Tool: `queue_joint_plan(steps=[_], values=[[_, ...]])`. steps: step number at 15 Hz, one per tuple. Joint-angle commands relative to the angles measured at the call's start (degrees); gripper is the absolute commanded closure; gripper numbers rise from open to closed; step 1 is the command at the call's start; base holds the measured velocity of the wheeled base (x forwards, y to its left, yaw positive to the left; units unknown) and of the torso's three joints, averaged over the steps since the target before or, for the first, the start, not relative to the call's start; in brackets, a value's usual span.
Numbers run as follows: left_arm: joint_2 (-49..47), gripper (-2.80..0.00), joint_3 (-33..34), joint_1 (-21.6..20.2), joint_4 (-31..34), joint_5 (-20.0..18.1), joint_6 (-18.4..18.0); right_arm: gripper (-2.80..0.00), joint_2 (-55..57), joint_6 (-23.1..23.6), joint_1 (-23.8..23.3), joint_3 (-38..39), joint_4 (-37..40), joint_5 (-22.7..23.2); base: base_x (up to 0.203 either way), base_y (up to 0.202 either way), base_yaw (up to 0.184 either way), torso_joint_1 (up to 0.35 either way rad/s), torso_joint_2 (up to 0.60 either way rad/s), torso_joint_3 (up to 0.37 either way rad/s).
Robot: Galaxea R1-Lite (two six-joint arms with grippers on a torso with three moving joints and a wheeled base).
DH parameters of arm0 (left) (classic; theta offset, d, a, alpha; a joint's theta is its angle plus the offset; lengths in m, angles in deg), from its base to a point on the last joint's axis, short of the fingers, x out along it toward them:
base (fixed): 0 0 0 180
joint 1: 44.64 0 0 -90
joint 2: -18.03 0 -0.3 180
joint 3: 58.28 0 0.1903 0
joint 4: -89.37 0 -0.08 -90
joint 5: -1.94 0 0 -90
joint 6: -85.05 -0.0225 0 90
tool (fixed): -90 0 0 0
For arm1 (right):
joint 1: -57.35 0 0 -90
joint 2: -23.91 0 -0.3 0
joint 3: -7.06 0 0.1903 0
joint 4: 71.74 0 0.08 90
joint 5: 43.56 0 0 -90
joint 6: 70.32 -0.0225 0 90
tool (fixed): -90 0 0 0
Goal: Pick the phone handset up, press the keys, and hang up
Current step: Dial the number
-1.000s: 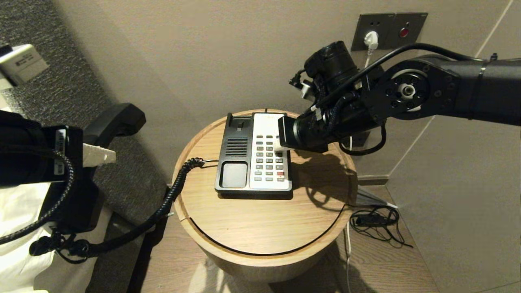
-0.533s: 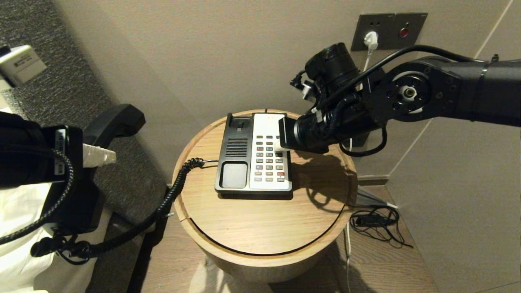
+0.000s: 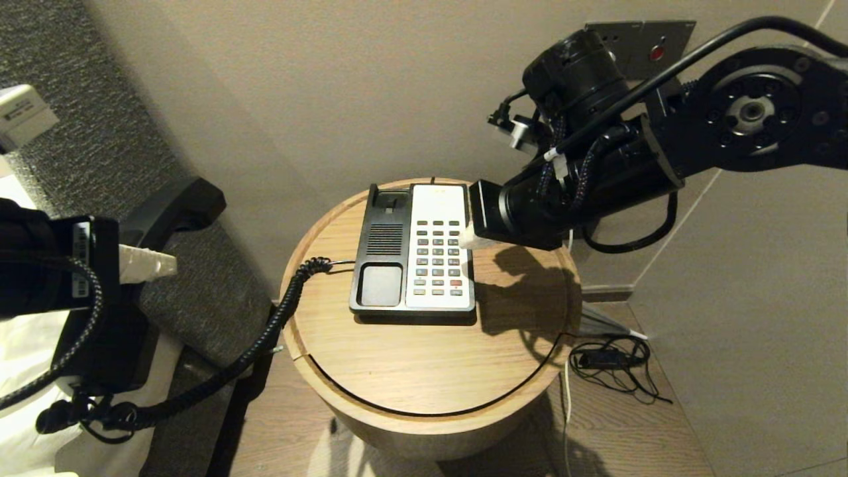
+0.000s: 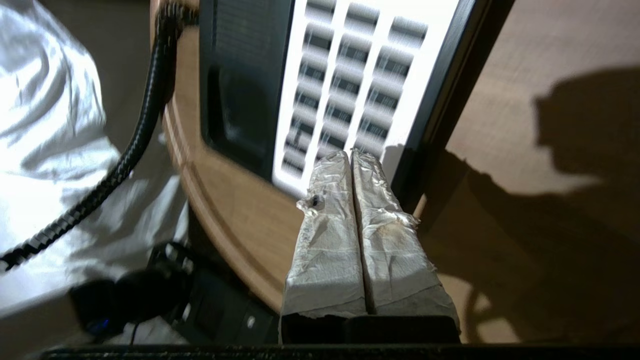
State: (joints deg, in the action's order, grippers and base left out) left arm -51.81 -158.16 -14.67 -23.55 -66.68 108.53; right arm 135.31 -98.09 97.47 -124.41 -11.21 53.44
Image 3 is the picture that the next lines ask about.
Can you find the transparent folded umbrella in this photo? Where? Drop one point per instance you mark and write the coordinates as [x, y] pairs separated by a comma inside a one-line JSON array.
[[596, 324]]

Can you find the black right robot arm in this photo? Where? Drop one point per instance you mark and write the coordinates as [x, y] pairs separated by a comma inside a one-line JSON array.
[[815, 132]]

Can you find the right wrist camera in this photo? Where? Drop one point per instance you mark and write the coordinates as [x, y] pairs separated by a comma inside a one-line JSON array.
[[520, 132]]

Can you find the black and white telephone base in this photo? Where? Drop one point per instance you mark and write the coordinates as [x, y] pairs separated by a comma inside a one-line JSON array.
[[434, 199]]

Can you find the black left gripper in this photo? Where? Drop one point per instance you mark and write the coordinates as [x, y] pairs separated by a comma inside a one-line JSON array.
[[109, 278]]

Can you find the grey fabric headboard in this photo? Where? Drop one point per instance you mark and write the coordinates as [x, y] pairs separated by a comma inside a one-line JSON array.
[[218, 291]]

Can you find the dark grey bed frame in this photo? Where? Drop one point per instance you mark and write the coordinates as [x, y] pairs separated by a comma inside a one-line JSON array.
[[185, 437]]

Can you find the round wooden side table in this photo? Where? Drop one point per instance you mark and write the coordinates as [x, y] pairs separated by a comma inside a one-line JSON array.
[[430, 371]]

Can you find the grey wall socket panel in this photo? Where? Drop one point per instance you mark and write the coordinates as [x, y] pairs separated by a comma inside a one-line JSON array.
[[662, 33]]

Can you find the white bedside switch panel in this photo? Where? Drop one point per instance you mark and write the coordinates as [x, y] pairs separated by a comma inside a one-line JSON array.
[[23, 116]]

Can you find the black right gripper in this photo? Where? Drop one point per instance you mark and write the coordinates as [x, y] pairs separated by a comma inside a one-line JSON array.
[[487, 212]]

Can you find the black telephone handset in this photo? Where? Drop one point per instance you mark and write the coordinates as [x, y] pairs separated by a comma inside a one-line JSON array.
[[179, 205]]

